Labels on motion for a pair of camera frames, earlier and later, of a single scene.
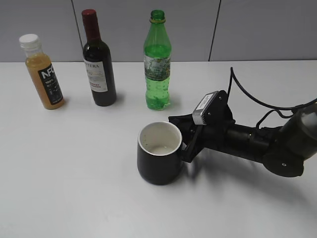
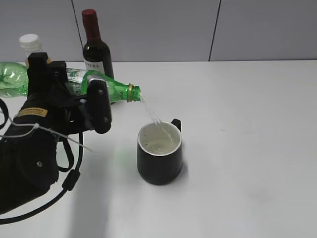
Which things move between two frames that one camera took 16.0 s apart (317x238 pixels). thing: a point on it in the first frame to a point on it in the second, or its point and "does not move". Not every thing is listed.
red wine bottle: (98, 62) does not move
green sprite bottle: (157, 50) to (13, 83)
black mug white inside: (159, 156) does not move
